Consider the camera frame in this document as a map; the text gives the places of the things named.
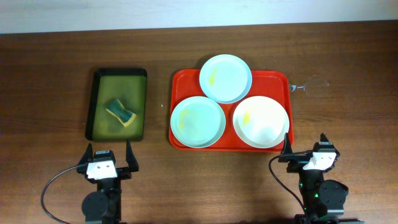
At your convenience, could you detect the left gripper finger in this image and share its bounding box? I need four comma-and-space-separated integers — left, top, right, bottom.
126, 139, 139, 171
78, 143, 93, 166

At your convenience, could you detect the cream white plate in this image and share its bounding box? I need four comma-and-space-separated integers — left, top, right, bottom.
233, 96, 290, 149

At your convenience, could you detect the green and yellow sponge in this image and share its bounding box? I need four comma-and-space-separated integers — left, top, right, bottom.
106, 99, 137, 127

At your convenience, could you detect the mint green plate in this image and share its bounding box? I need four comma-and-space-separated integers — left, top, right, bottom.
170, 96, 226, 148

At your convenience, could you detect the light blue plate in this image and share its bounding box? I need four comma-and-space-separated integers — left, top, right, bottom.
199, 54, 252, 104

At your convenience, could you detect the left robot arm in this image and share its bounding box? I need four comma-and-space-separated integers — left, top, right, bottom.
76, 140, 139, 224

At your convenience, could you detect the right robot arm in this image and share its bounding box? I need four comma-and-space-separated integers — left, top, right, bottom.
278, 134, 349, 223

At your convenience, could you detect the black tray with green mat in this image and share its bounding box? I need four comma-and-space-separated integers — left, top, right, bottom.
85, 68, 147, 142

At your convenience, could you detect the red plastic tray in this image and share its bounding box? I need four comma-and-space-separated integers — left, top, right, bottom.
170, 69, 294, 152

